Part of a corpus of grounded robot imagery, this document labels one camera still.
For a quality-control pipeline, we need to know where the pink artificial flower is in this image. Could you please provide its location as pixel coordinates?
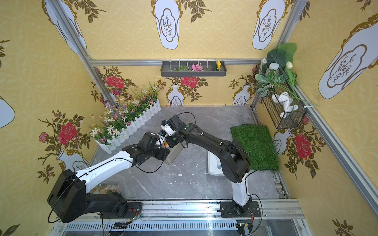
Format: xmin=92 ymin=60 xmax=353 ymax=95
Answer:
xmin=192 ymin=64 xmax=204 ymax=71

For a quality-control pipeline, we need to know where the white tissue box lid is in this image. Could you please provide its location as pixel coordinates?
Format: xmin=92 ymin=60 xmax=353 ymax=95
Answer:
xmin=208 ymin=151 xmax=224 ymax=177

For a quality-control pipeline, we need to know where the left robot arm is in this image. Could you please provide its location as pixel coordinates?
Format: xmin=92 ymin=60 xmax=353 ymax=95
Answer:
xmin=47 ymin=131 xmax=169 ymax=223

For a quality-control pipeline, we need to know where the white cloth in basket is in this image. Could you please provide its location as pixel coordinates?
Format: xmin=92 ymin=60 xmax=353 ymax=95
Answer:
xmin=271 ymin=92 xmax=299 ymax=118

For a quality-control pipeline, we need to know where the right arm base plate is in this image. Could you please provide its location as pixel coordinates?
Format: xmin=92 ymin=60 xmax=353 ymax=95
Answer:
xmin=218 ymin=201 xmax=262 ymax=218

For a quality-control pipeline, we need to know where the black wire wall basket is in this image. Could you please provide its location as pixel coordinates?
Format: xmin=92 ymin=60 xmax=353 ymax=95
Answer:
xmin=263 ymin=87 xmax=307 ymax=130

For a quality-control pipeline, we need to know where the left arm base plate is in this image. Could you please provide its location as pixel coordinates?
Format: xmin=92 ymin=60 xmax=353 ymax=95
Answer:
xmin=100 ymin=202 xmax=143 ymax=219

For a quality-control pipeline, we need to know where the white fence flower planter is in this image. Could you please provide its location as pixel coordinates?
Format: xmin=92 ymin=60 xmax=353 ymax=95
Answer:
xmin=90 ymin=82 xmax=161 ymax=154

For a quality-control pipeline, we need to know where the sand tray with stones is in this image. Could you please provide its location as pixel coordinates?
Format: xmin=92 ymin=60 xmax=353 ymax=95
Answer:
xmin=89 ymin=182 xmax=120 ymax=194

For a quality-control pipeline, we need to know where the grey wall shelf tray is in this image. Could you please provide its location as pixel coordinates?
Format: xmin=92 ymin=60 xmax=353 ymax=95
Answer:
xmin=160 ymin=60 xmax=227 ymax=77

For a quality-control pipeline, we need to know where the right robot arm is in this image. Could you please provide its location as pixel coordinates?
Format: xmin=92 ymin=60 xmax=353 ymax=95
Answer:
xmin=161 ymin=115 xmax=251 ymax=208

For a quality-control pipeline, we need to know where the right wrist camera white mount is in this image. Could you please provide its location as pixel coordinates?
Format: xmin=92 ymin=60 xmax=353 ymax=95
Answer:
xmin=161 ymin=120 xmax=176 ymax=137

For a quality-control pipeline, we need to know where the green artificial grass mat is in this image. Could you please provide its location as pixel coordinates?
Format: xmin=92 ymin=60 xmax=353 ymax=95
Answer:
xmin=231 ymin=124 xmax=280 ymax=171

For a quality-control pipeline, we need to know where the green artificial leaf plant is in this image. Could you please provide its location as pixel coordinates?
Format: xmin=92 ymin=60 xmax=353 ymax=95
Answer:
xmin=255 ymin=43 xmax=315 ymax=106

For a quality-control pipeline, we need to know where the beige tissue box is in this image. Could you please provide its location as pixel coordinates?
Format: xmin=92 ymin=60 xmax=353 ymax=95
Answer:
xmin=163 ymin=141 xmax=184 ymax=165

